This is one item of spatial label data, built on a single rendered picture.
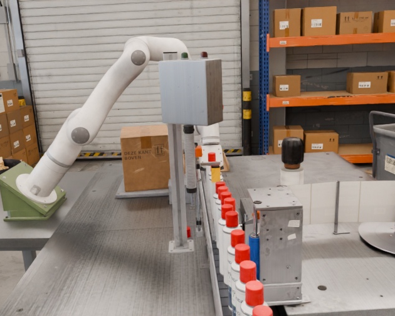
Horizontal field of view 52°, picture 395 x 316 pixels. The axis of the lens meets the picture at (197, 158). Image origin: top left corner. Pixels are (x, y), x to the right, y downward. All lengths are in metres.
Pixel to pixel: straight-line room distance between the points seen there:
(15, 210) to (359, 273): 1.37
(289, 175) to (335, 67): 4.58
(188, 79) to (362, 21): 4.25
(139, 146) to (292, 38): 3.38
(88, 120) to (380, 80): 4.24
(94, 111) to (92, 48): 4.27
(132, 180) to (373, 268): 1.17
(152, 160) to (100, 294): 0.87
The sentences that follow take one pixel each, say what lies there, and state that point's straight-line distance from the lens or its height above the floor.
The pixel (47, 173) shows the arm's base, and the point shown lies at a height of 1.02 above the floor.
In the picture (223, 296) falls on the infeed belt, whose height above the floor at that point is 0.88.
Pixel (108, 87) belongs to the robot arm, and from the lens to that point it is 1.69.
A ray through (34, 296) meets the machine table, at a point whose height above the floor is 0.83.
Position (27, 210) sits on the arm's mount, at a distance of 1.89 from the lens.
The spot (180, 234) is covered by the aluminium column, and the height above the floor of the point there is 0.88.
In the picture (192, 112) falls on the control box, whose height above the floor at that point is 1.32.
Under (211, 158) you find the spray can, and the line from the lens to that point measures 1.69.
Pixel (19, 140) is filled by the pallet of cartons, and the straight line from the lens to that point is 5.49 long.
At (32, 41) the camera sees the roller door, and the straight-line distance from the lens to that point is 6.26.
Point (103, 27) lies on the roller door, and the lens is 5.92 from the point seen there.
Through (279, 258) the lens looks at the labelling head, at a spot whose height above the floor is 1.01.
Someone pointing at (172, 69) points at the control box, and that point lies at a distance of 1.23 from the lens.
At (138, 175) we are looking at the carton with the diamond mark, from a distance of 1.99.
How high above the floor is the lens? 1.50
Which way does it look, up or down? 15 degrees down
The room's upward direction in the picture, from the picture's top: 2 degrees counter-clockwise
